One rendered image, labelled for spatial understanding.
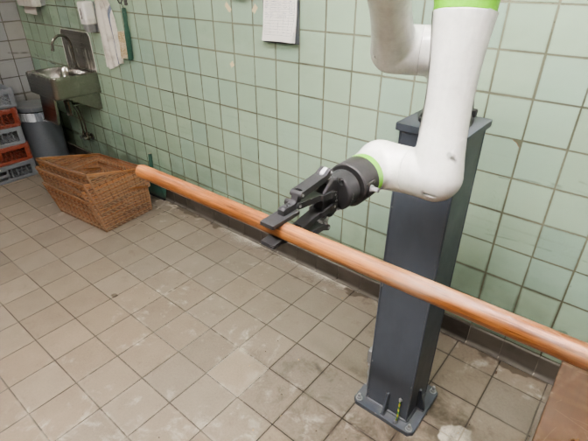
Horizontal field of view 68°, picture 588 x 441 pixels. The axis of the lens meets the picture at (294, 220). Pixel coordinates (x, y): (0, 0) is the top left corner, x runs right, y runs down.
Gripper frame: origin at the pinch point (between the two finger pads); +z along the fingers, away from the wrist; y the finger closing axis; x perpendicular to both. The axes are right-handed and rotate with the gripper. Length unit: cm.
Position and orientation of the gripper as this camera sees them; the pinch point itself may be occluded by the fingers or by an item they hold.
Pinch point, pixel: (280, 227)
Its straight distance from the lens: 74.2
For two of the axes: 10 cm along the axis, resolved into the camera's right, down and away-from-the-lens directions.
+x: -7.8, -3.1, 5.4
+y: 0.0, 8.6, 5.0
